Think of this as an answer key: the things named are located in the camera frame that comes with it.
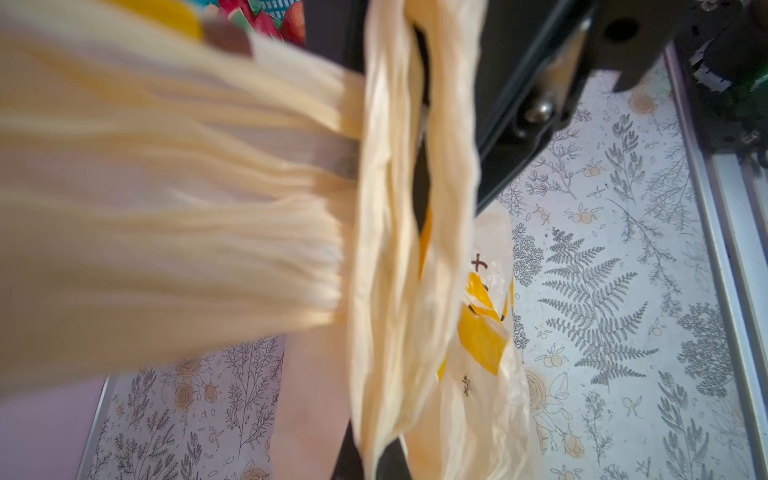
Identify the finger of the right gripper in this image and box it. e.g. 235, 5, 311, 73
474, 1, 690, 211

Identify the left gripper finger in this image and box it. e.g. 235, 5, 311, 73
331, 423, 412, 480

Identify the translucent beige plastic bag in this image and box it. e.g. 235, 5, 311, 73
1, 1, 541, 479

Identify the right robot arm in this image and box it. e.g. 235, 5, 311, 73
474, 1, 767, 210

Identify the pink fake dragon fruit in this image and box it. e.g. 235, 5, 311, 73
214, 0, 306, 48

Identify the orange yellow fake mango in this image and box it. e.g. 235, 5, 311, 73
113, 0, 203, 41

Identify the aluminium frame rail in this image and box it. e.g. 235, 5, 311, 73
664, 44, 767, 479

